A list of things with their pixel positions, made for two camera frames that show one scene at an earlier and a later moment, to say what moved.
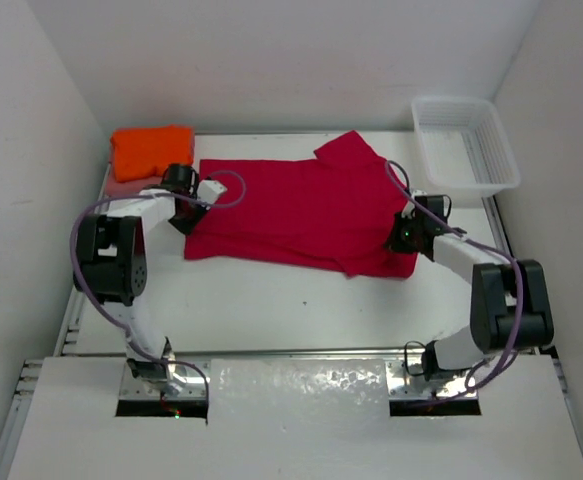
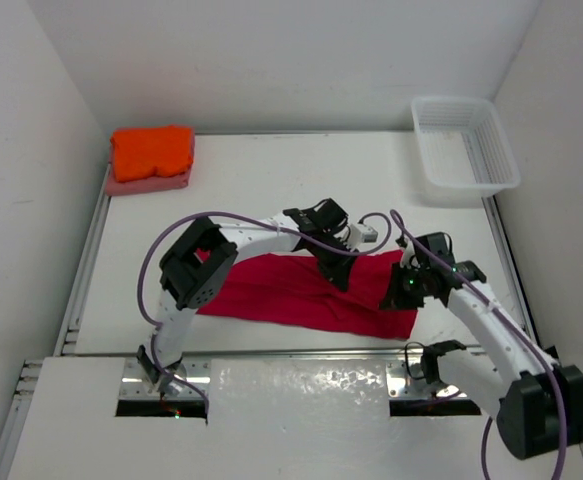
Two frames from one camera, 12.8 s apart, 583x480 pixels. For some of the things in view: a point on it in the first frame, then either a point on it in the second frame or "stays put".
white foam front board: (300, 419) stays put
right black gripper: (399, 239) to (402, 292)
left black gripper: (189, 218) to (335, 261)
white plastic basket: (465, 146) stays put
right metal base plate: (407, 382) stays put
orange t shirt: (142, 151) stays put
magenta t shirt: (337, 210) to (300, 289)
